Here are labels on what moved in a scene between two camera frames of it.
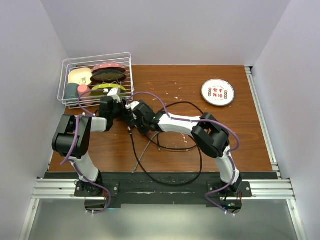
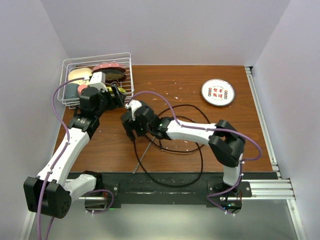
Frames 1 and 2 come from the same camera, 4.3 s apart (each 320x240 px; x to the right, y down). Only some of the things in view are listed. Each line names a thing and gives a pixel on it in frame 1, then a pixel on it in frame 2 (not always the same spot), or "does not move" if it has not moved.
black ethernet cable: [159, 147] → [161, 148]
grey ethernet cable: [146, 150] does not move
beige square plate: [80, 76] does not move
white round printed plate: [218, 92] does not move
